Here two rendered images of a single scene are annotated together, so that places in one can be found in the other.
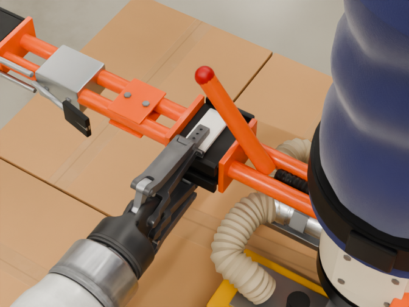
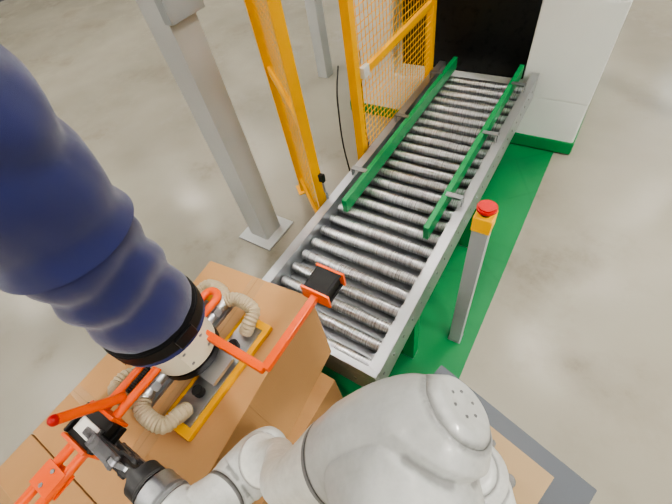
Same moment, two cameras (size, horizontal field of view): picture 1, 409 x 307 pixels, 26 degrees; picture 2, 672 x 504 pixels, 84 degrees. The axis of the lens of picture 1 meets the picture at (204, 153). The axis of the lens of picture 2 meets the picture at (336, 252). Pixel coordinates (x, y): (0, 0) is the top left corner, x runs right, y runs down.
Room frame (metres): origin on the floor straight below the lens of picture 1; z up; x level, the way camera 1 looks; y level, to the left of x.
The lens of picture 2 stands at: (0.04, 0.19, 2.01)
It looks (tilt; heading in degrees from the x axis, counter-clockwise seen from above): 51 degrees down; 280
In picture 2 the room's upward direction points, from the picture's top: 14 degrees counter-clockwise
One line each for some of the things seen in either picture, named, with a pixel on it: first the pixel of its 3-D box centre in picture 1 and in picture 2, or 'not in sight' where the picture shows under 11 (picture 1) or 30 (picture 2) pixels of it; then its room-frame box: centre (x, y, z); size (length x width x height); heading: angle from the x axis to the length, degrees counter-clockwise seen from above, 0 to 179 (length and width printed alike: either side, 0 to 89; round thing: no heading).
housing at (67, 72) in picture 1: (71, 79); not in sight; (0.81, 0.18, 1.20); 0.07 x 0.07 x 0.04; 59
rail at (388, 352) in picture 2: not in sight; (474, 194); (-0.52, -1.31, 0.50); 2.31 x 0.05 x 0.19; 58
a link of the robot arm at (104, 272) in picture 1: (95, 280); (161, 496); (0.50, 0.12, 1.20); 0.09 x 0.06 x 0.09; 58
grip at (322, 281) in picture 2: not in sight; (323, 285); (0.19, -0.34, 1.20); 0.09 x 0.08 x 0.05; 149
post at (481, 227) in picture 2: not in sight; (467, 289); (-0.35, -0.71, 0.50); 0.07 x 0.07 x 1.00; 58
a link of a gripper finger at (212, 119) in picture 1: (205, 132); (88, 430); (0.69, 0.00, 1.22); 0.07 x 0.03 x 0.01; 148
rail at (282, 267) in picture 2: not in sight; (369, 165); (0.04, -1.65, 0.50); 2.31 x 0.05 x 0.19; 58
